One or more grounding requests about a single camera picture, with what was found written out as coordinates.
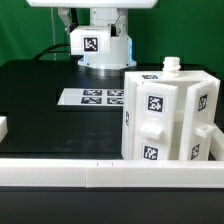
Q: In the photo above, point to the white small door part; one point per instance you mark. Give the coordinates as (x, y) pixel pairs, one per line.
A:
(198, 122)
(154, 120)

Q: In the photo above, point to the white tagged block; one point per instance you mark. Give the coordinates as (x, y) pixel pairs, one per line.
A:
(86, 40)

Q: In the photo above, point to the white flat tagged top panel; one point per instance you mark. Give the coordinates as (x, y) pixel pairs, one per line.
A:
(91, 97)

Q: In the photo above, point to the white left fence rail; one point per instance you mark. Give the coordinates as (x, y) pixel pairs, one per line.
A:
(3, 127)

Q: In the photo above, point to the white cabinet body box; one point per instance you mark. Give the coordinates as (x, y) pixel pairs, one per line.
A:
(171, 74)

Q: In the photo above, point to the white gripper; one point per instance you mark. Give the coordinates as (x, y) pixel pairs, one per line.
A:
(118, 19)

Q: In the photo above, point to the white front fence rail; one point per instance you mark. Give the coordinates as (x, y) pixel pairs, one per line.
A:
(111, 173)

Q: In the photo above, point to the white right fence rail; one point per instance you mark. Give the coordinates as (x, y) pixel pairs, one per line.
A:
(217, 145)

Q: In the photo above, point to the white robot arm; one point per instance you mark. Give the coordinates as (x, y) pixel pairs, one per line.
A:
(120, 56)

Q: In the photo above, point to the white fence rail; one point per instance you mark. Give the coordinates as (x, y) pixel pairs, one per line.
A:
(217, 145)
(111, 173)
(3, 127)

